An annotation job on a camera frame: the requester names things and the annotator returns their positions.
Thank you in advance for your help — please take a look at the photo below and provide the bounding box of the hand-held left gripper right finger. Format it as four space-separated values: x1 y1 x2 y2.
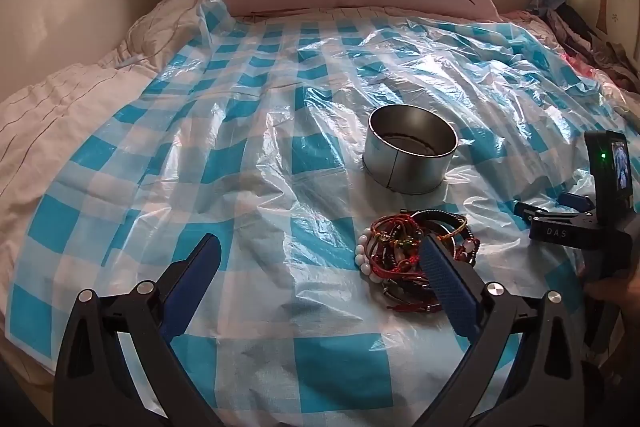
415 234 586 427

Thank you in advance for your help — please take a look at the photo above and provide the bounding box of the person's right hand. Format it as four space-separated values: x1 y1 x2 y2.
584 278 640 310

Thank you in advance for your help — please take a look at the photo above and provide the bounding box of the blue checkered plastic sheet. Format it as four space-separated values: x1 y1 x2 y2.
5 0 640 427

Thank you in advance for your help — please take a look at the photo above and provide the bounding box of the beige striped quilt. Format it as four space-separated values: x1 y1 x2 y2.
0 0 221 358

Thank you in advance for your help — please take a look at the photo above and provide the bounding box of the heap of dark clothes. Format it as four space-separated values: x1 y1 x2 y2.
544 0 640 88

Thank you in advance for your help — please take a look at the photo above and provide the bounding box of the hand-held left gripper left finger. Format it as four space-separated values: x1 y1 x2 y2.
52 233 226 427

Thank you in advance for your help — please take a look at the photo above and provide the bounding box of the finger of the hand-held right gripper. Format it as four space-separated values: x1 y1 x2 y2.
559 192 597 212
515 202 632 253

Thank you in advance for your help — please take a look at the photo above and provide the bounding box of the pile of mixed cord bracelets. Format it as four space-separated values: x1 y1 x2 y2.
355 208 480 312

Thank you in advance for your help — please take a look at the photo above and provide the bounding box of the round metal tin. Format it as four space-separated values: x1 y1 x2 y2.
361 105 460 196

